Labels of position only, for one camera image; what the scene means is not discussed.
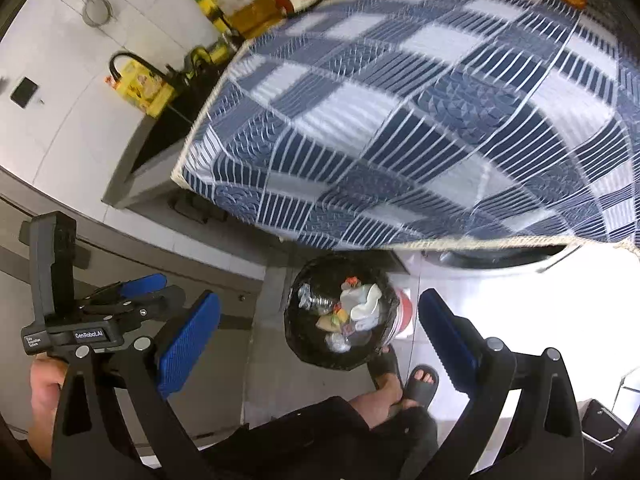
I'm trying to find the white paper cup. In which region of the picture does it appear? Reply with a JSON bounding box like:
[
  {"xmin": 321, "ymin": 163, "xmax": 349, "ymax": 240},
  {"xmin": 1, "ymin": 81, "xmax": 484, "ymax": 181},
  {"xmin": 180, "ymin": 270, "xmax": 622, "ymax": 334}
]
[{"xmin": 350, "ymin": 284, "xmax": 382, "ymax": 321}]

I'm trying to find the white tissue ball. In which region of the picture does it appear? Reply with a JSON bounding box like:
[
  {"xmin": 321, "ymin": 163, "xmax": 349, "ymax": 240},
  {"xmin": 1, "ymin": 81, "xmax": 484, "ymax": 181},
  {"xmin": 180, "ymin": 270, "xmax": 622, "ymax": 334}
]
[{"xmin": 324, "ymin": 333, "xmax": 352, "ymax": 354}]

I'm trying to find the yellow green snack bag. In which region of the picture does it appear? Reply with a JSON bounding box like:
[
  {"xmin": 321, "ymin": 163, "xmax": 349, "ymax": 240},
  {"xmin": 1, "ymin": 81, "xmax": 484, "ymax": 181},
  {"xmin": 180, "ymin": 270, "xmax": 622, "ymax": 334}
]
[{"xmin": 316, "ymin": 308, "xmax": 349, "ymax": 333}]

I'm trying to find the black trash bin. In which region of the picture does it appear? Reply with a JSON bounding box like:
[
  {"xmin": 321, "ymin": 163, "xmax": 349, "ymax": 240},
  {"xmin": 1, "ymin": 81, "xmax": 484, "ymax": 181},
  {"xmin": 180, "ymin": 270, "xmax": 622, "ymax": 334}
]
[{"xmin": 283, "ymin": 254, "xmax": 401, "ymax": 372}]

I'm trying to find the black kitchen sink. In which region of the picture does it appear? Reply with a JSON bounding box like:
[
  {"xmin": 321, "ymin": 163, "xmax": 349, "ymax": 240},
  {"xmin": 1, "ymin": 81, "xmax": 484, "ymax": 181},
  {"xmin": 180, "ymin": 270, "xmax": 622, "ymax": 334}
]
[{"xmin": 102, "ymin": 104, "xmax": 216, "ymax": 212}]

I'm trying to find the person's left hand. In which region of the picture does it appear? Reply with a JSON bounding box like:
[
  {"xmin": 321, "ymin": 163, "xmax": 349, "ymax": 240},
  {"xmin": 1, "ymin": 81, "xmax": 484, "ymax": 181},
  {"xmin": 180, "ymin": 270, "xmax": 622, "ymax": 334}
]
[{"xmin": 27, "ymin": 353, "xmax": 68, "ymax": 465}]

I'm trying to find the black sandal foot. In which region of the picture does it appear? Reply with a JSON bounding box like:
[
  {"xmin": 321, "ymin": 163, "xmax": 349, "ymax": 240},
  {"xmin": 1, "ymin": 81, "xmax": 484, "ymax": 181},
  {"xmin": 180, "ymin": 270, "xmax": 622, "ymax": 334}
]
[{"xmin": 402, "ymin": 364, "xmax": 439, "ymax": 408}]

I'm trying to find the yellow dish soap bottle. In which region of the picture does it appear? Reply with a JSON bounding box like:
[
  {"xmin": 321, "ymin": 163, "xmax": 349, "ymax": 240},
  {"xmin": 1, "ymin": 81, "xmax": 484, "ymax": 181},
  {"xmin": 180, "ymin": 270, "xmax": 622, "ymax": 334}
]
[{"xmin": 105, "ymin": 75, "xmax": 175, "ymax": 118}]

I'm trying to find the black faucet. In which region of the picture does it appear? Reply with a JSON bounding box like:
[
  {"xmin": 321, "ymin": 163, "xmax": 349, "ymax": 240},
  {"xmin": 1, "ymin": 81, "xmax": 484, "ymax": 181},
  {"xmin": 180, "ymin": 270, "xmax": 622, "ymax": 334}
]
[{"xmin": 108, "ymin": 50, "xmax": 172, "ymax": 86}]

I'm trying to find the blue white patterned tablecloth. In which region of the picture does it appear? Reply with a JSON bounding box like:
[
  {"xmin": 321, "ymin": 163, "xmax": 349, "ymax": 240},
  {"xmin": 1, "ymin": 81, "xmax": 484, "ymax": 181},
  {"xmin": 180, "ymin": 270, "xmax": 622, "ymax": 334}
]
[{"xmin": 171, "ymin": 0, "xmax": 639, "ymax": 250}]

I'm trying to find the yellow black cleaning cloth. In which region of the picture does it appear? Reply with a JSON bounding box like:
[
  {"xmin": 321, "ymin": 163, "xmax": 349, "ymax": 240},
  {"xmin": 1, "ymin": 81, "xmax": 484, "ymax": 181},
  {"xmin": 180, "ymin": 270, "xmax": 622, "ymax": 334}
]
[{"xmin": 182, "ymin": 46, "xmax": 219, "ymax": 84}]

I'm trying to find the green-label sauce bottle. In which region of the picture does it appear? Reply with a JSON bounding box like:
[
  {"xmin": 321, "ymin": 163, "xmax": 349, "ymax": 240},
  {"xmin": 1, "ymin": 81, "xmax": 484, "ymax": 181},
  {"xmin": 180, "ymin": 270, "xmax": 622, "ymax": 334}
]
[{"xmin": 194, "ymin": 0, "xmax": 234, "ymax": 36}]

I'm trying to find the large cooking oil jug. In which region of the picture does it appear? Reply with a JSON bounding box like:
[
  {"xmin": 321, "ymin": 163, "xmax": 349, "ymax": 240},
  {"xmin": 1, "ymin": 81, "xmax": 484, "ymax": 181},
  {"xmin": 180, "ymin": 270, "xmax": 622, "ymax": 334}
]
[{"xmin": 228, "ymin": 0, "xmax": 283, "ymax": 39}]

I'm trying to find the metal strainer on wall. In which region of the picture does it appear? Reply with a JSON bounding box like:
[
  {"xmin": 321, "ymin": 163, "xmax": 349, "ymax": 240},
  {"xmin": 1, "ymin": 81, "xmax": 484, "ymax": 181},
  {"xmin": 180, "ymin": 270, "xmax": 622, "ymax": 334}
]
[{"xmin": 81, "ymin": 0, "xmax": 113, "ymax": 28}]

